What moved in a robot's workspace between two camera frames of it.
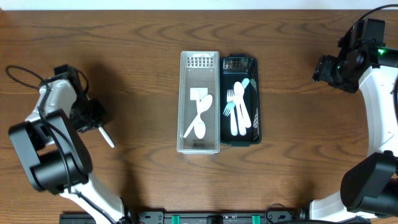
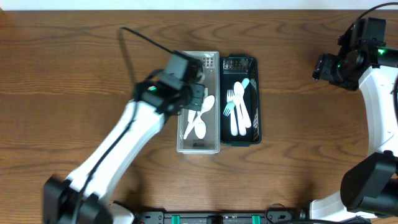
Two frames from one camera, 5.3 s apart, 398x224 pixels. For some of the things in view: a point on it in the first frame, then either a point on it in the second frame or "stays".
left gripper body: (94, 116) → (198, 95)
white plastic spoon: (106, 136) → (191, 113)
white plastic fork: (231, 97) stays
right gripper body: (321, 70) stays
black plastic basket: (234, 68) stays
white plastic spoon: (239, 92) stays
